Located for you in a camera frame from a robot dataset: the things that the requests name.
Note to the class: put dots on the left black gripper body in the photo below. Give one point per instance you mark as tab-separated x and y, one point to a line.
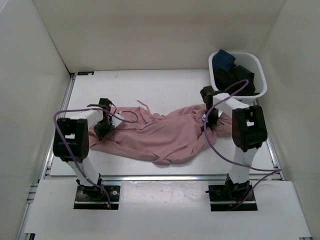
103	127

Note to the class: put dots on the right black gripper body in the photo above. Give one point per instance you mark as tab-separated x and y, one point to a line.
212	116

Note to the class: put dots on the pink trousers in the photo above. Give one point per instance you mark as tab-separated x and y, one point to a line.
174	138

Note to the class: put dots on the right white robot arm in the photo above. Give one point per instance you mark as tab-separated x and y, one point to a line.
248	130

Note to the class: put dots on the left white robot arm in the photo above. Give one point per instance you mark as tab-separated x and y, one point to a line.
71	140

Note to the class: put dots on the black garment in basket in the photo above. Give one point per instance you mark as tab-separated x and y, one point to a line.
225	78

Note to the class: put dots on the dark blue folded garment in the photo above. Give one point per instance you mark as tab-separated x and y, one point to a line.
226	62

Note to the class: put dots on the black label sticker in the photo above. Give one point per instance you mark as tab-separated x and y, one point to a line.
85	73

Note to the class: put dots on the white plastic laundry basket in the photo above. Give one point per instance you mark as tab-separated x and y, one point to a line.
250	62

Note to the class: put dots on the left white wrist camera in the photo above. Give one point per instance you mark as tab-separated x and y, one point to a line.
116	120

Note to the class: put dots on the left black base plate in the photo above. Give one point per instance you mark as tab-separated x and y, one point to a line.
95	199

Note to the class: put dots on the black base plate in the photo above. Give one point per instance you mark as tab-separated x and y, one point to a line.
95	199
222	201

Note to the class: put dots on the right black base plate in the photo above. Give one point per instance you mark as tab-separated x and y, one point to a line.
222	201

